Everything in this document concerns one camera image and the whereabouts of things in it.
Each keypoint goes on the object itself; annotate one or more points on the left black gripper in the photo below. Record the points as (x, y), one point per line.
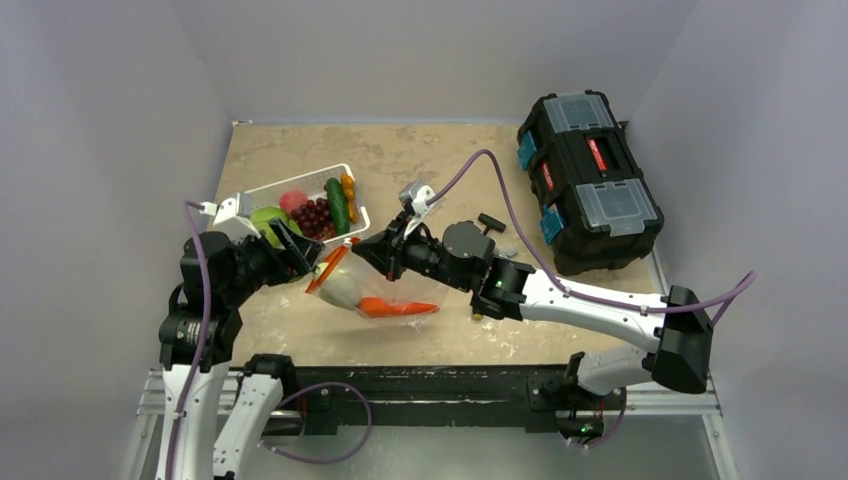
(302, 252)

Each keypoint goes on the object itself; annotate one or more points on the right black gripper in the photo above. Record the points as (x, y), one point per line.
(398, 244)

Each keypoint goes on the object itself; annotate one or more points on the white radish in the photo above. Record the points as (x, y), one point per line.
(338, 287)

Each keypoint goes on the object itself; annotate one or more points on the clear zip bag orange zipper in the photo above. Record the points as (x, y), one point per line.
(412, 287)

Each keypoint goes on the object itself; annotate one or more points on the green cucumber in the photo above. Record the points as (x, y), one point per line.
(337, 206)

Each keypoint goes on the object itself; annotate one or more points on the orange carrot with leaves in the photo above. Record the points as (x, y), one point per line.
(375, 307)

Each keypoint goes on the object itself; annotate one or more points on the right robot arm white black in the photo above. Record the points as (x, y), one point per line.
(665, 339)

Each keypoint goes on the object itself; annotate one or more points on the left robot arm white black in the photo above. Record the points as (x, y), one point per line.
(198, 334)

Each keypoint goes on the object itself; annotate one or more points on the red grape bunch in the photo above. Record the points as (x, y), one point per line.
(314, 219)

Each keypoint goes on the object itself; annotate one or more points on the pink peach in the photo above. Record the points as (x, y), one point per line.
(292, 200)

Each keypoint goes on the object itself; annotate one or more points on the white perforated plastic basket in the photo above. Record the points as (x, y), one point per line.
(312, 185)

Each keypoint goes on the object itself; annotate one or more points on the black rubber mallet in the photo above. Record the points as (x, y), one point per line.
(491, 224)

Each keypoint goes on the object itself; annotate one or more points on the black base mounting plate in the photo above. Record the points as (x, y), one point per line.
(535, 398)

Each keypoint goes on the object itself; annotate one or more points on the black toolbox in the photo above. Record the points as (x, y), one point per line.
(597, 212)

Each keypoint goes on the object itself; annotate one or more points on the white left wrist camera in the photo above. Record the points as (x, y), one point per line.
(232, 217)

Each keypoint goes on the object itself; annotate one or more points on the adjustable wrench red handle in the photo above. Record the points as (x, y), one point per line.
(507, 253)

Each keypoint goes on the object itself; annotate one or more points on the aluminium frame rail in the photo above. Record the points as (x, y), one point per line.
(251, 395)

